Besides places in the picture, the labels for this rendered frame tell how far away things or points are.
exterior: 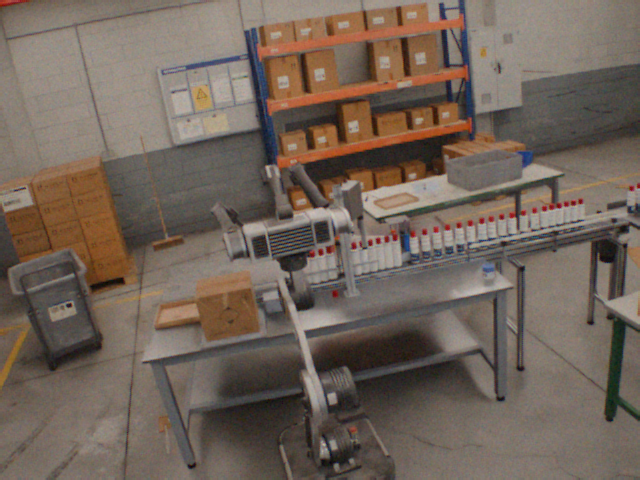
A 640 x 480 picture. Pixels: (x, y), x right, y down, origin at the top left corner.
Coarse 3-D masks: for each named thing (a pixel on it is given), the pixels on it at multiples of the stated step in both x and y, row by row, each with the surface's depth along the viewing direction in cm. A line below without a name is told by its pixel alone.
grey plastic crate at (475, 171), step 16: (448, 160) 501; (464, 160) 506; (480, 160) 512; (496, 160) 518; (512, 160) 477; (448, 176) 501; (464, 176) 474; (480, 176) 471; (496, 176) 477; (512, 176) 483
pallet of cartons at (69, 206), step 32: (96, 160) 591; (0, 192) 522; (32, 192) 534; (64, 192) 546; (96, 192) 558; (32, 224) 543; (64, 224) 555; (96, 224) 567; (32, 256) 552; (96, 256) 577; (128, 256) 647
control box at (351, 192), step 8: (344, 184) 307; (352, 184) 304; (360, 184) 310; (344, 192) 298; (352, 192) 301; (360, 192) 310; (344, 200) 300; (352, 200) 301; (360, 200) 311; (352, 208) 302; (360, 208) 311; (352, 216) 302
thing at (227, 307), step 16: (240, 272) 302; (208, 288) 289; (224, 288) 286; (240, 288) 283; (208, 304) 282; (224, 304) 283; (240, 304) 284; (256, 304) 309; (208, 320) 285; (224, 320) 286; (240, 320) 288; (256, 320) 289; (208, 336) 288; (224, 336) 289
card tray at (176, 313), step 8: (160, 304) 337; (168, 304) 338; (176, 304) 339; (184, 304) 340; (192, 304) 339; (160, 312) 334; (168, 312) 333; (176, 312) 332; (184, 312) 330; (192, 312) 328; (160, 320) 325; (168, 320) 324; (176, 320) 315; (184, 320) 315; (192, 320) 316; (200, 320) 317; (160, 328) 315
